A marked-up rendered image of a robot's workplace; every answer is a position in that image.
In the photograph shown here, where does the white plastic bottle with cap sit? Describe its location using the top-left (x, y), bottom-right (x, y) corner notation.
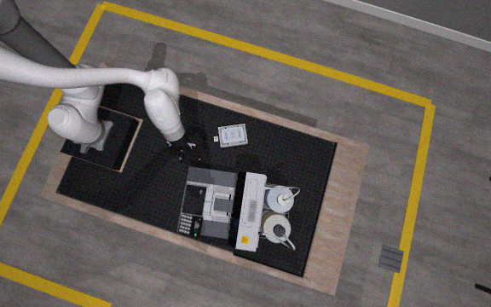
top-left (264, 186), bottom-right (294, 213)

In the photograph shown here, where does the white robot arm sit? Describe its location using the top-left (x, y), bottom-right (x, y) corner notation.
top-left (0, 0), bottom-right (185, 154)

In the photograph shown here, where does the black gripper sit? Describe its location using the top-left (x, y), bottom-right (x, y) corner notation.
top-left (166, 133), bottom-right (203, 166)

